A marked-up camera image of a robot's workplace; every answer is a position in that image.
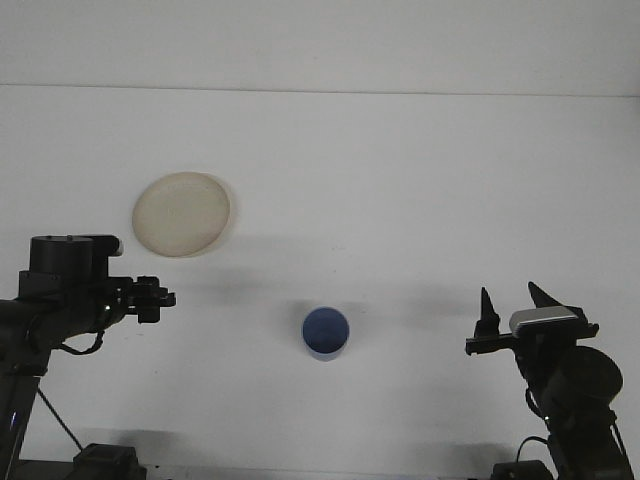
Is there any dark brown base board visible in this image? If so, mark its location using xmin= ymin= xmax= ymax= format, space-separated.
xmin=19 ymin=459 xmax=76 ymax=480

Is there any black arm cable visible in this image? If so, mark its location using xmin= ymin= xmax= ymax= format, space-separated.
xmin=516 ymin=435 xmax=550 ymax=465
xmin=35 ymin=385 xmax=84 ymax=451

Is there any pale blue cup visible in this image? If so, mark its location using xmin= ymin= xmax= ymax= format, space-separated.
xmin=301 ymin=305 xmax=351 ymax=362

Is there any pale round plate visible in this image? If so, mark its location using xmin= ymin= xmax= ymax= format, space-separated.
xmin=131 ymin=171 xmax=232 ymax=259

